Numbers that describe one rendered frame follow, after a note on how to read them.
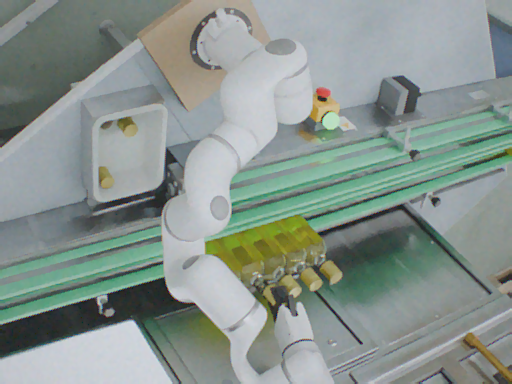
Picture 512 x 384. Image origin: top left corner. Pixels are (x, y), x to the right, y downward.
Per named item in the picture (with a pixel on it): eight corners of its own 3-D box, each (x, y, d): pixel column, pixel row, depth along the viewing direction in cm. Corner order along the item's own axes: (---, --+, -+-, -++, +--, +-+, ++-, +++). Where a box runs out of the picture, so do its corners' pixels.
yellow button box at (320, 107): (298, 116, 185) (314, 131, 180) (302, 92, 181) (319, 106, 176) (319, 112, 188) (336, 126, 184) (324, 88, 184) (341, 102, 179)
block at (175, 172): (162, 197, 167) (175, 215, 163) (164, 164, 162) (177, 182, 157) (175, 194, 169) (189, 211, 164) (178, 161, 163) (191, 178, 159)
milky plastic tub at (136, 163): (82, 183, 159) (94, 205, 154) (80, 100, 146) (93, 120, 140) (148, 166, 167) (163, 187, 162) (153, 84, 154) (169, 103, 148)
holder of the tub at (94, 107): (82, 199, 163) (94, 219, 158) (81, 99, 146) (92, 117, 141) (146, 183, 171) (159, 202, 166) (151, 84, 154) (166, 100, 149)
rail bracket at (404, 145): (379, 135, 187) (410, 163, 178) (385, 112, 183) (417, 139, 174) (390, 132, 189) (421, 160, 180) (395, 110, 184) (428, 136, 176)
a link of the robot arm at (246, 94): (207, 161, 133) (190, 94, 122) (285, 90, 144) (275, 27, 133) (246, 180, 128) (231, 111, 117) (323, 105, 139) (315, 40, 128)
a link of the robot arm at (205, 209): (192, 143, 133) (138, 191, 126) (225, 125, 121) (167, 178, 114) (237, 200, 135) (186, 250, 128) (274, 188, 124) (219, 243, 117)
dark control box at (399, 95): (376, 101, 198) (395, 116, 193) (382, 77, 193) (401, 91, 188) (397, 97, 202) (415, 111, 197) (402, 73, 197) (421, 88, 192)
